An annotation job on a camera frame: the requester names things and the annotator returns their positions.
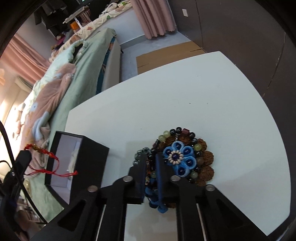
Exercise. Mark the black jewelry box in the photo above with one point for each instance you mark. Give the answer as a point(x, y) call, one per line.
point(81, 164)

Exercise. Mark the light green pillow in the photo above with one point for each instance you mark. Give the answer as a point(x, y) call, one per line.
point(65, 56)

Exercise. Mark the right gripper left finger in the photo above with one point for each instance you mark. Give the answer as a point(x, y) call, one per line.
point(99, 213)

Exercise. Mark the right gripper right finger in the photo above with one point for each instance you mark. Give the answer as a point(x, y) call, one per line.
point(203, 213)

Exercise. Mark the pink curtain left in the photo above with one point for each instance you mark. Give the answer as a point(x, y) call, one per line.
point(24, 60)

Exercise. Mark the pink curtain right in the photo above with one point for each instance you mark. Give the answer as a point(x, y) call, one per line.
point(155, 17)

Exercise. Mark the patterned window bench cushion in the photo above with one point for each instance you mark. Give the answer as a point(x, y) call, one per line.
point(111, 11)

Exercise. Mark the flattened cardboard sheet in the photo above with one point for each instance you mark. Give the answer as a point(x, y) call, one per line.
point(164, 56)

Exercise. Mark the green bed sheet mattress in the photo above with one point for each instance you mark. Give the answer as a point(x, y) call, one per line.
point(86, 83)

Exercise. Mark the pink duck blanket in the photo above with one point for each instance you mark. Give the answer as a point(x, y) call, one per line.
point(36, 129)

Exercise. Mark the white wall switch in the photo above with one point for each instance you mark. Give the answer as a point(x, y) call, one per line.
point(185, 13)

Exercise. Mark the pink curtain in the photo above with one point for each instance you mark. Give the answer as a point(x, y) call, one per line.
point(155, 17)
point(24, 60)

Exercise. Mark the white low table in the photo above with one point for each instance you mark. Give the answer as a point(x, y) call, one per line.
point(206, 95)

